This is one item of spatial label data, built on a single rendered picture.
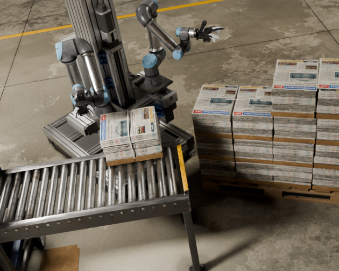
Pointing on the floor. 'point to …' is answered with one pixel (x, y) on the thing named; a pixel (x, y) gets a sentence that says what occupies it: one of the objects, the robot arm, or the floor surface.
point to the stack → (246, 111)
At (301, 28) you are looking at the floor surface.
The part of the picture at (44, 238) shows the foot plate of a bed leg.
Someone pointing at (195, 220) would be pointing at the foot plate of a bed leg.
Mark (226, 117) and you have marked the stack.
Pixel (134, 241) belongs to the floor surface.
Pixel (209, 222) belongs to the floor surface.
